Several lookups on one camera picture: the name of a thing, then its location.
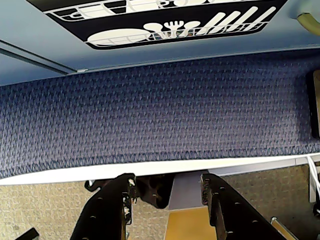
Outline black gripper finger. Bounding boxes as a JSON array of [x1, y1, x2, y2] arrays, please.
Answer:
[[200, 172, 291, 240], [69, 173, 137, 240]]

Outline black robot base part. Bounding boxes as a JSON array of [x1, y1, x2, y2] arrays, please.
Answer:
[[84, 174, 176, 210]]

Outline yellow wooden board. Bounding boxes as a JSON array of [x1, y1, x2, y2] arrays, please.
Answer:
[[163, 206, 219, 240]]

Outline small black block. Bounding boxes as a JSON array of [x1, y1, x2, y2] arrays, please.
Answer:
[[14, 227, 40, 240]]

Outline dark wooden furniture piece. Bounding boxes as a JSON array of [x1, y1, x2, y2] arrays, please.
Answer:
[[305, 70, 320, 140]]

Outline black dish rack print panel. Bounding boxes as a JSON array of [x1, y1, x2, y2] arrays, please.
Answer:
[[26, 0, 288, 51]]

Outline white cable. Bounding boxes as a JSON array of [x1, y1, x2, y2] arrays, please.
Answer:
[[306, 154, 320, 204]]

